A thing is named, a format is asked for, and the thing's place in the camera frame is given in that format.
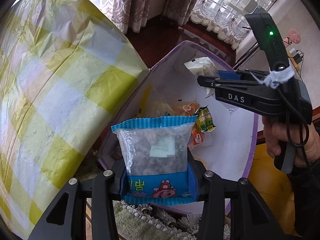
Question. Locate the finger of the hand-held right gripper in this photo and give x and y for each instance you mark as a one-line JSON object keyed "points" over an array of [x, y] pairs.
{"points": [[225, 81], [227, 73]]}

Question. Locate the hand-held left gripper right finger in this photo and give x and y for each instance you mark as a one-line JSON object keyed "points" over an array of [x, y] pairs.
{"points": [[195, 182]]}

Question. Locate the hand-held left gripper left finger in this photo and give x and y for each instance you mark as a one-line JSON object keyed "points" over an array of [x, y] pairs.
{"points": [[116, 180]]}

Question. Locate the white snack packet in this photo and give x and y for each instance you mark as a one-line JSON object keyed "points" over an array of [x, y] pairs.
{"points": [[200, 65]]}

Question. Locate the blue snack packet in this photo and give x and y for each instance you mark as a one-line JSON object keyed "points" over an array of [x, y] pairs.
{"points": [[152, 142]]}

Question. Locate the white purple storage box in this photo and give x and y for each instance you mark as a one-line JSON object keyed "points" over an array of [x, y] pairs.
{"points": [[232, 140]]}

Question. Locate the person's right hand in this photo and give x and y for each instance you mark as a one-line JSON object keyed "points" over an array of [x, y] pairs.
{"points": [[273, 140]]}

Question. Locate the white cloth strip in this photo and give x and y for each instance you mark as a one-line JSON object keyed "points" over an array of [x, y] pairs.
{"points": [[277, 76]]}

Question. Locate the green yellow snack packet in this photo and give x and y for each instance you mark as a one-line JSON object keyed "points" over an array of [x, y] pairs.
{"points": [[205, 120]]}

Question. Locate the orange red snack packet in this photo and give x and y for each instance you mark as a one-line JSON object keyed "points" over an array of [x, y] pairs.
{"points": [[198, 137]]}

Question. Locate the orange bun packet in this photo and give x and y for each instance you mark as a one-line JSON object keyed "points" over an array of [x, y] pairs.
{"points": [[186, 108]]}

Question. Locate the black charger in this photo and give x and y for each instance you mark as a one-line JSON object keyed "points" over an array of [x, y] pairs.
{"points": [[298, 57]]}

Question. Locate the white lace curtain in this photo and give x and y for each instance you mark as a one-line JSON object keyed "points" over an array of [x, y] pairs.
{"points": [[225, 17]]}

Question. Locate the pink handheld fan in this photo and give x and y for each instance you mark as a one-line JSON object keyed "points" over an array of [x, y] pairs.
{"points": [[294, 36]]}

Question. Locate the clear snack packet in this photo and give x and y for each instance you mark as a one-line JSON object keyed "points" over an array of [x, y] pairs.
{"points": [[160, 108]]}

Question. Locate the blue white box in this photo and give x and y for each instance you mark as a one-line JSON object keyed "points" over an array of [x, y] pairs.
{"points": [[258, 10]]}

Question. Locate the yellow cushion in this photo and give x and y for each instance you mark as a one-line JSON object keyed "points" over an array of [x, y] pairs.
{"points": [[270, 192]]}

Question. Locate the yellow checkered plastic tablecloth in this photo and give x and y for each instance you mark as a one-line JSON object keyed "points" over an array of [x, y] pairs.
{"points": [[62, 92]]}

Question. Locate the pink beige curtain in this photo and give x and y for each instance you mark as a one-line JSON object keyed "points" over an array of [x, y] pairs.
{"points": [[150, 2]]}

